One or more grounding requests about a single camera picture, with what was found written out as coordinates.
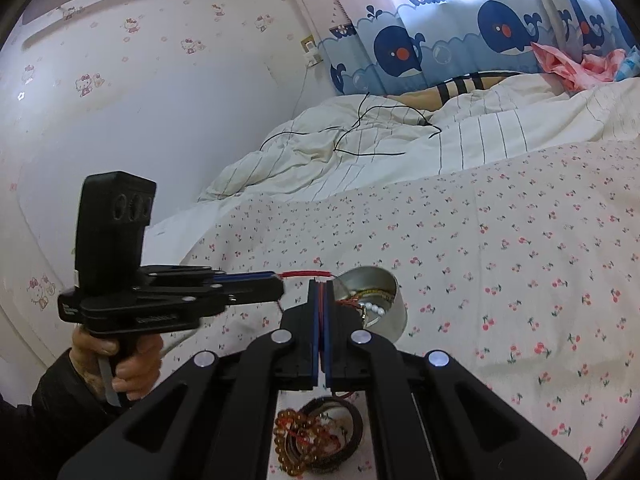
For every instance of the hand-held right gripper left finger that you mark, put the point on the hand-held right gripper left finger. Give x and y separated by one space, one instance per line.
314 345

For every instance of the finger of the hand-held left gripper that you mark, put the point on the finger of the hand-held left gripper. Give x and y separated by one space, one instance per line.
235 276
250 291

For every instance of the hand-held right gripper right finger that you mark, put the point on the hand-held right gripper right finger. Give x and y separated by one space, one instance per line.
327 345

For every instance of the round silver metal tin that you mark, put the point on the round silver metal tin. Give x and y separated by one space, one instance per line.
390 322

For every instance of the person's left forearm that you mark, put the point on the person's left forearm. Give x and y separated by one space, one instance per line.
45 420

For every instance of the person's left hand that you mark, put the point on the person's left hand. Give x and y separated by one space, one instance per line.
140 360

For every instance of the black bangle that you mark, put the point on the black bangle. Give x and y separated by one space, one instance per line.
356 425

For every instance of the cherry print bedsheet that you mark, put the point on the cherry print bedsheet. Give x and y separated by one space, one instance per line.
500 270

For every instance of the beige pillow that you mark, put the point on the beige pillow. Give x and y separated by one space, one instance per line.
415 97

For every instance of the white striped duvet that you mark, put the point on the white striped duvet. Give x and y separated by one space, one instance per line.
525 130

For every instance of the blue whale print curtain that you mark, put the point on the blue whale print curtain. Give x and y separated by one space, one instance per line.
450 20

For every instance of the pink cloth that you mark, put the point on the pink cloth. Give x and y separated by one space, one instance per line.
565 67

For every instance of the light blue cloth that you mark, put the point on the light blue cloth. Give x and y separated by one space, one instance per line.
631 65

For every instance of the white wall socket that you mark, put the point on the white wall socket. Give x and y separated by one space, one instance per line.
312 50

